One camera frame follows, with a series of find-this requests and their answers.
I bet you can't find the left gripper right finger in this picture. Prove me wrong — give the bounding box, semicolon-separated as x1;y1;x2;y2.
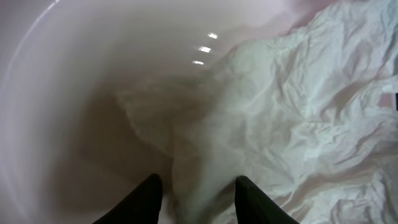
234;175;299;224

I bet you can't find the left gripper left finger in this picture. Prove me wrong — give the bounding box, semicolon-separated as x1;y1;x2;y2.
93;174;163;224

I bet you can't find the white napkin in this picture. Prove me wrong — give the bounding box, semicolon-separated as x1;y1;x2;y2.
118;0;397;223

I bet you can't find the large white plate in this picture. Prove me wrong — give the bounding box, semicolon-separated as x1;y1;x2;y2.
1;0;328;223

